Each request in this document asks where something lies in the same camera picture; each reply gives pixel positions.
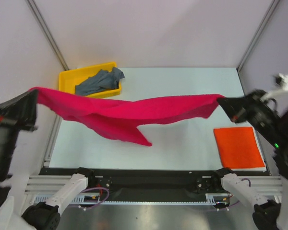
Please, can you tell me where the pink t-shirt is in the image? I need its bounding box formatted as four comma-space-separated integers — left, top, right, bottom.
36, 87, 222, 146

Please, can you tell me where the yellow plastic bin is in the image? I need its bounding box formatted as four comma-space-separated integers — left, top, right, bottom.
58, 62, 122, 98

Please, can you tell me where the grey t-shirt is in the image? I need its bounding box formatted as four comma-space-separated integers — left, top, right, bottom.
75, 67, 125, 96

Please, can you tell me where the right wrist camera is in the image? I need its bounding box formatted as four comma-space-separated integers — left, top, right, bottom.
261, 73, 288, 102

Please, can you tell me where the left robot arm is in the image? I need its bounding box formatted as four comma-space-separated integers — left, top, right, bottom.
0, 89, 96, 230

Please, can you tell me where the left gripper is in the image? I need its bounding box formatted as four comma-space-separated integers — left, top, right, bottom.
0, 86, 39, 180

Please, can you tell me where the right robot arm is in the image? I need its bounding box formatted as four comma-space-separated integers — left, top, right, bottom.
212, 90, 288, 230

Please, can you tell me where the aluminium frame rail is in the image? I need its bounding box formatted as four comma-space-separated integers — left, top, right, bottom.
25, 175, 71, 194

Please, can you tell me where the folded orange t-shirt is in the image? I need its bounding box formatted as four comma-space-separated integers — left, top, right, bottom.
214, 127, 265, 169

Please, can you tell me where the grey slotted cable duct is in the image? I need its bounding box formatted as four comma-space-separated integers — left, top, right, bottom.
35, 194, 217, 205

